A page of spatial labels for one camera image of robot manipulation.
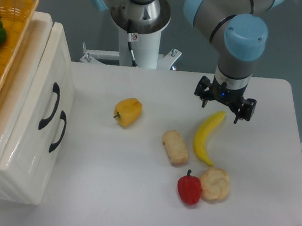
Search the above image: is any black drawer handle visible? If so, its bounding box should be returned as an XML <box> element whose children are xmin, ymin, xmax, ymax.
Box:
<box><xmin>38</xmin><ymin>81</ymin><xmax>62</xmax><ymax>132</ymax></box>
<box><xmin>49</xmin><ymin>109</ymin><xmax>69</xmax><ymax>155</ymax></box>

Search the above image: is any orange woven basket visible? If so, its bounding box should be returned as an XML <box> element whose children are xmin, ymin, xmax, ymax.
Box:
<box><xmin>0</xmin><ymin>0</ymin><xmax>39</xmax><ymax>92</ymax></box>

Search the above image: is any yellow banana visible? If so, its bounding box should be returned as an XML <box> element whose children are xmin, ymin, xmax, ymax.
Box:
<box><xmin>193</xmin><ymin>111</ymin><xmax>226</xmax><ymax>167</ymax></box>

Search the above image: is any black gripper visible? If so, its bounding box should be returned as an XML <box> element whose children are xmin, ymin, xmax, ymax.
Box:
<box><xmin>194</xmin><ymin>76</ymin><xmax>257</xmax><ymax>124</ymax></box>

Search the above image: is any black top drawer handle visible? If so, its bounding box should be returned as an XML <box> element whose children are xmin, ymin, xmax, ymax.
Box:
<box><xmin>38</xmin><ymin>81</ymin><xmax>62</xmax><ymax>132</ymax></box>

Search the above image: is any black bottom drawer handle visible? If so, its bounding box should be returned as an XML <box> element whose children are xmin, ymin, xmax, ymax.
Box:
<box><xmin>49</xmin><ymin>109</ymin><xmax>69</xmax><ymax>155</ymax></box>

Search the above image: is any white plastic drawer cabinet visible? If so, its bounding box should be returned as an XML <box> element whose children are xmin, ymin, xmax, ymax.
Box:
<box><xmin>0</xmin><ymin>6</ymin><xmax>78</xmax><ymax>209</ymax></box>

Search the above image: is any red bell pepper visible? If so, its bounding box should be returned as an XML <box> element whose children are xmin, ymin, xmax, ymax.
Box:
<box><xmin>177</xmin><ymin>169</ymin><xmax>202</xmax><ymax>205</ymax></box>

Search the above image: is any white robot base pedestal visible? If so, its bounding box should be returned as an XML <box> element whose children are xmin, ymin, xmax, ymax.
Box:
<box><xmin>81</xmin><ymin>0</ymin><xmax>182</xmax><ymax>70</ymax></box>

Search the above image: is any oblong bread roll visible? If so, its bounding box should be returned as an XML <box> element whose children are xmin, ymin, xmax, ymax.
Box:
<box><xmin>162</xmin><ymin>130</ymin><xmax>189</xmax><ymax>166</ymax></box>

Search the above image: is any round knotted bread bun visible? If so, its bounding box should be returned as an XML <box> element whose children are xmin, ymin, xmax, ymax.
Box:
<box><xmin>199</xmin><ymin>168</ymin><xmax>231</xmax><ymax>201</ymax></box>

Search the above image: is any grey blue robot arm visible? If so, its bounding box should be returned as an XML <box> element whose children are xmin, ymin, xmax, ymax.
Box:
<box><xmin>90</xmin><ymin>0</ymin><xmax>283</xmax><ymax>121</ymax></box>

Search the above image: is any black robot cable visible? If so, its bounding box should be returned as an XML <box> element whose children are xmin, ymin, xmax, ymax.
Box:
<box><xmin>121</xmin><ymin>19</ymin><xmax>145</xmax><ymax>69</ymax></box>

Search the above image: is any yellow bell pepper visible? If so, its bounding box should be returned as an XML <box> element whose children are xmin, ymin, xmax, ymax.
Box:
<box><xmin>113</xmin><ymin>98</ymin><xmax>143</xmax><ymax>128</ymax></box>

